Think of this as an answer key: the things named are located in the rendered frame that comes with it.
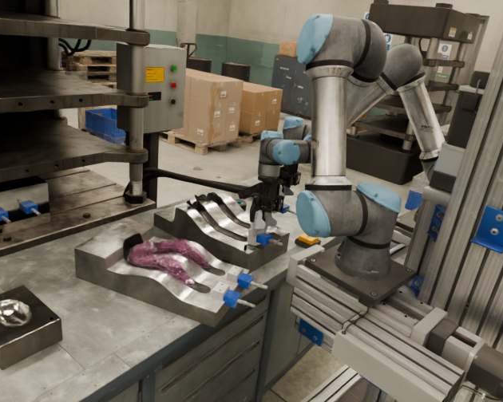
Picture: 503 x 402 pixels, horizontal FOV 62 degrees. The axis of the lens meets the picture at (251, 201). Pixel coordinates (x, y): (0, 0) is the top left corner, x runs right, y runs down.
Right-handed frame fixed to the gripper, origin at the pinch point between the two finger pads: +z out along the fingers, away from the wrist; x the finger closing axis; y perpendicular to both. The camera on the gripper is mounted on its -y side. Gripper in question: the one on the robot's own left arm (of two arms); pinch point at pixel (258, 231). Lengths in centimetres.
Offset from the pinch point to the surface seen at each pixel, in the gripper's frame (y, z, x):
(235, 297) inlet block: 12.5, 13.1, -25.8
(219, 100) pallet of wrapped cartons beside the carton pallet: -282, -56, 289
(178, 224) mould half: -33.7, 4.3, -6.4
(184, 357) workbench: -1.9, 37.0, -30.8
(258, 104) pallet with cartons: -290, -58, 383
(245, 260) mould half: 0.2, 9.5, -6.0
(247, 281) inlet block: 9.3, 11.4, -16.6
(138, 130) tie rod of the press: -68, -29, 0
